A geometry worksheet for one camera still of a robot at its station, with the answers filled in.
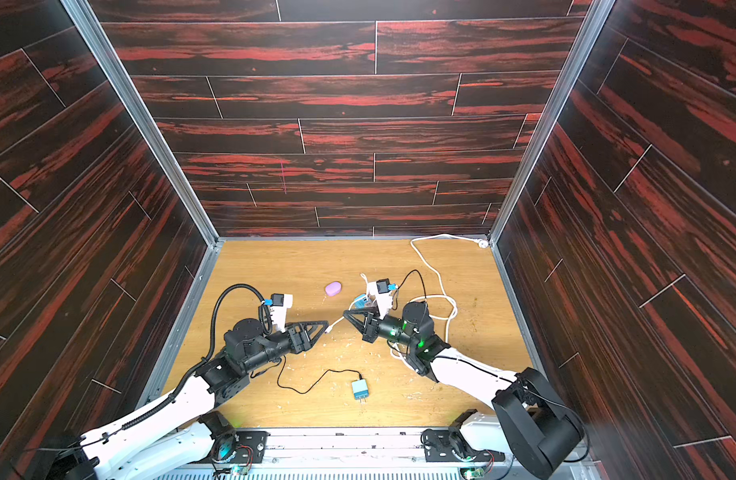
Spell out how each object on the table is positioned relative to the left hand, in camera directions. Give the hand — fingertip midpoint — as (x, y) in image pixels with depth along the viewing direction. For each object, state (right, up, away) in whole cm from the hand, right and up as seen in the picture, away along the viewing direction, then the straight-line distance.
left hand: (324, 327), depth 73 cm
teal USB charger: (+9, -19, +9) cm, 23 cm away
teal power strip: (+8, +2, +26) cm, 27 cm away
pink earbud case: (-1, +7, +30) cm, 31 cm away
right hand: (+6, +4, +3) cm, 8 cm away
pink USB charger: (+9, +4, +28) cm, 30 cm away
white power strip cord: (+56, +24, +42) cm, 74 cm away
